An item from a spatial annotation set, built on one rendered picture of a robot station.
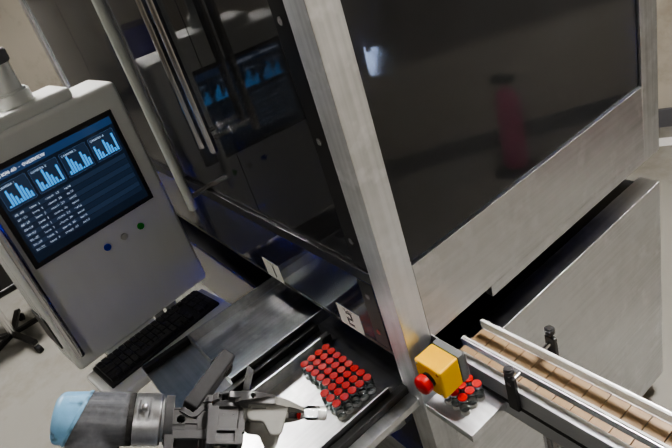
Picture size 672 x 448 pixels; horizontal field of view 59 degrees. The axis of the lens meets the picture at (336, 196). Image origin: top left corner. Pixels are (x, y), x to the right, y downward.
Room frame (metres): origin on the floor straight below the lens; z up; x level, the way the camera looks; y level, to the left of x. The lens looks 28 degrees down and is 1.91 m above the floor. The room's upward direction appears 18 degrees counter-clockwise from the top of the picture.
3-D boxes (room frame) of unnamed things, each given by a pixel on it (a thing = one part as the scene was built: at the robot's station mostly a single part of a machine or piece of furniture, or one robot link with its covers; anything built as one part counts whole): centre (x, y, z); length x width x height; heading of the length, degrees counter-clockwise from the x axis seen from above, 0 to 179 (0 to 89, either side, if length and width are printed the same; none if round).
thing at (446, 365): (0.87, -0.10, 1.00); 0.08 x 0.07 x 0.07; 120
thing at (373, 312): (0.98, 0.00, 1.40); 0.05 x 0.01 x 0.80; 30
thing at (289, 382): (0.97, 0.23, 0.90); 0.34 x 0.26 x 0.04; 120
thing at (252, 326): (1.32, 0.30, 0.90); 0.34 x 0.26 x 0.04; 120
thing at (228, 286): (1.82, 0.48, 0.73); 1.98 x 0.01 x 0.25; 30
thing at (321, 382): (1.01, 0.16, 0.90); 0.18 x 0.02 x 0.05; 30
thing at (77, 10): (2.01, 0.58, 1.51); 0.49 x 0.01 x 0.59; 30
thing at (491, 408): (0.88, -0.14, 0.87); 0.14 x 0.13 x 0.02; 120
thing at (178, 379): (1.14, 0.28, 0.87); 0.70 x 0.48 x 0.02; 30
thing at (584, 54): (1.16, -0.46, 1.51); 0.85 x 0.01 x 0.59; 120
